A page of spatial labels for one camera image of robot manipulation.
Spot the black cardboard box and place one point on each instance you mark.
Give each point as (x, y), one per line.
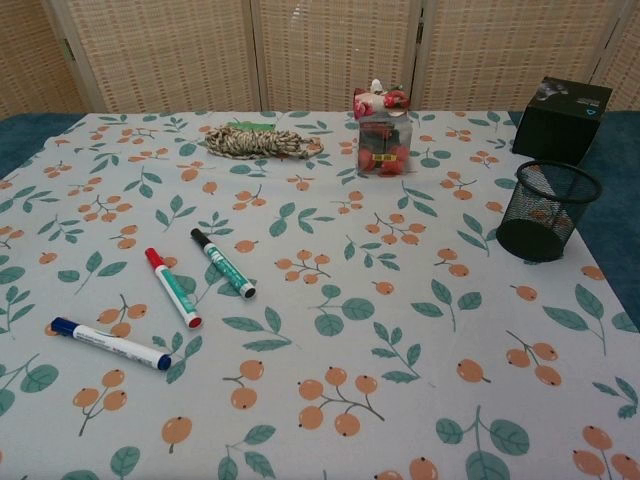
(555, 130)

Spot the floral leaf print tablecloth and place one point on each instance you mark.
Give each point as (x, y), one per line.
(350, 325)

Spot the blue whiteboard marker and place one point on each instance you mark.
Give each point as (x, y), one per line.
(110, 342)

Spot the bamboo folding screen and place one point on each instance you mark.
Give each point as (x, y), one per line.
(325, 50)

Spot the black mesh pen holder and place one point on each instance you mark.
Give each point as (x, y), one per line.
(535, 245)

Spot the black whiteboard marker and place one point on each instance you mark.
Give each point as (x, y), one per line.
(222, 262)

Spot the blue felt table cover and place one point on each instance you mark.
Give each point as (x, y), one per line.
(615, 225)

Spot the clear box of red toys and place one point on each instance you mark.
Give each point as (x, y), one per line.
(382, 145)

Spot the red whiteboard marker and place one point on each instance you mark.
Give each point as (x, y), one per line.
(172, 287)

